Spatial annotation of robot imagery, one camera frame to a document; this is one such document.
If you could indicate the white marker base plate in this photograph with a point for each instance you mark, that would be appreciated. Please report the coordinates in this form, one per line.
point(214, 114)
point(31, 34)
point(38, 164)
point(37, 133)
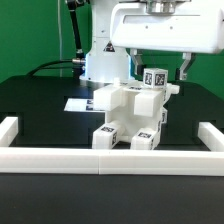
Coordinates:
point(79, 105)

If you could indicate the white chair back frame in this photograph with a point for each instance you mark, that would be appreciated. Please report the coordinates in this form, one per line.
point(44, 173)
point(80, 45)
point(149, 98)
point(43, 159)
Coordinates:
point(134, 97)

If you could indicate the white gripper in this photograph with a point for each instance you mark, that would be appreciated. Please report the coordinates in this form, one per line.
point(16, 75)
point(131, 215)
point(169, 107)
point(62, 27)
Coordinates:
point(195, 27)

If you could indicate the white U-shaped fence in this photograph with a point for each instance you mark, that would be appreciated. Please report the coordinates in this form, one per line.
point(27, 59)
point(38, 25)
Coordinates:
point(102, 162)

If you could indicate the white chair seat part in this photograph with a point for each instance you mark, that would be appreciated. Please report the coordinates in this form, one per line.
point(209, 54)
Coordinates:
point(132, 123)

